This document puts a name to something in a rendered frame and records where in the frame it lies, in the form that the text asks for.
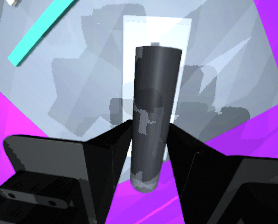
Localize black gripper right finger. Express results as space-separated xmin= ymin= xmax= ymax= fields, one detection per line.
xmin=167 ymin=123 xmax=278 ymax=224

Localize turquoise small trowel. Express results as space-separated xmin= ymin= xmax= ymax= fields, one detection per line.
xmin=8 ymin=0 xmax=78 ymax=67

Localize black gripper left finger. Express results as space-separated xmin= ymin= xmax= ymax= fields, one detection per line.
xmin=2 ymin=119 xmax=132 ymax=224

